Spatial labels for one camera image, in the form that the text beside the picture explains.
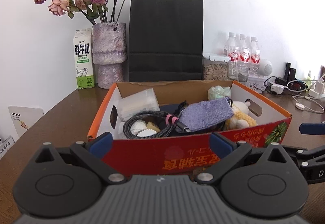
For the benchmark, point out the blue white pamphlets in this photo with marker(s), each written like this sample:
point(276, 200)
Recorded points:
point(5, 146)

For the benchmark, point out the water bottle red label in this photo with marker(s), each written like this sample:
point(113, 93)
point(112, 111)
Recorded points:
point(255, 51)
point(244, 49)
point(231, 47)

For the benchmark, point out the white floral tin box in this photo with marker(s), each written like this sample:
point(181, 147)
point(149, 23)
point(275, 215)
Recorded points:
point(256, 83)

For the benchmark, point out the left water bottle red label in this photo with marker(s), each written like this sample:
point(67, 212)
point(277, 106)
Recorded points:
point(231, 47)

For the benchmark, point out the purple knitted cloth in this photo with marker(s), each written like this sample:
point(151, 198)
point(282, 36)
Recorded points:
point(206, 114)

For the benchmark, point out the right water bottle red label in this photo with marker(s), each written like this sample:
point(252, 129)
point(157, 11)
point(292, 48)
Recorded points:
point(255, 51)

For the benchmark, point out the purple textured vase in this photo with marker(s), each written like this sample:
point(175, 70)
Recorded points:
point(109, 52)

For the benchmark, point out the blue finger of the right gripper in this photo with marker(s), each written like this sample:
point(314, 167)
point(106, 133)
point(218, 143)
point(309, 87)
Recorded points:
point(312, 128)

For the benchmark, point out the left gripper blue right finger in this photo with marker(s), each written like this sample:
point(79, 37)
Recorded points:
point(221, 145)

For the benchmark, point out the white round speaker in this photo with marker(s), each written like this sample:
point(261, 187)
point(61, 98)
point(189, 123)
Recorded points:
point(265, 68)

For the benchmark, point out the empty clear glass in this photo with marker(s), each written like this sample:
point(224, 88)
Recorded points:
point(238, 71)

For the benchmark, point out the white tissue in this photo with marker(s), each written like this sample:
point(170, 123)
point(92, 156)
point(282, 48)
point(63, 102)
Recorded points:
point(138, 126)

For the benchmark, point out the black upright device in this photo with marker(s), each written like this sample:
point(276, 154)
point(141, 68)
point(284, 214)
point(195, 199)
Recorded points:
point(290, 73)

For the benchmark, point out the white leaflet against wall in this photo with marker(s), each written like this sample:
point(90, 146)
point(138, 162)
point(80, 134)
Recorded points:
point(24, 118)

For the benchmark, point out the pale green plastic bag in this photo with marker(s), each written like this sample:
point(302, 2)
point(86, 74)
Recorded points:
point(216, 92)

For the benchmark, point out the clear seed storage container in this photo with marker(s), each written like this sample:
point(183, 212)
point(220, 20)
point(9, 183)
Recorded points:
point(215, 67)

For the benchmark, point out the black paper shopping bag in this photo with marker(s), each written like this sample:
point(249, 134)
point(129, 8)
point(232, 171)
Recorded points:
point(165, 40)

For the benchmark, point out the small white round lid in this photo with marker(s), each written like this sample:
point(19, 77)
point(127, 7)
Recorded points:
point(146, 133)

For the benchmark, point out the orange red cardboard box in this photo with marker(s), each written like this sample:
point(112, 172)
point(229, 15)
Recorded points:
point(180, 154)

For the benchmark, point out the clear plastic cotton swab box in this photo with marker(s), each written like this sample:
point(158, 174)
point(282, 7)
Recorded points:
point(142, 101)

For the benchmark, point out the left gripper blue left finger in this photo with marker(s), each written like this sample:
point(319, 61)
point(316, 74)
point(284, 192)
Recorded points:
point(101, 145)

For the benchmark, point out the yellow white plush toy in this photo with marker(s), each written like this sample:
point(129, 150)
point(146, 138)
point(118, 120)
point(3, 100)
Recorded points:
point(240, 119)

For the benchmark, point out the middle water bottle red label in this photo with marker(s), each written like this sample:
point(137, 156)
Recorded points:
point(244, 49)

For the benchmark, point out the white charger block far right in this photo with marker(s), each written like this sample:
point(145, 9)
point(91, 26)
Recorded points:
point(317, 90)

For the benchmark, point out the white green milk carton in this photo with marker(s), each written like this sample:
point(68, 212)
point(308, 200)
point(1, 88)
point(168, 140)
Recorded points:
point(83, 58)

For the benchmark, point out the white power adapter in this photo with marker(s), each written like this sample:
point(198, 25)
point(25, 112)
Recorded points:
point(277, 88)

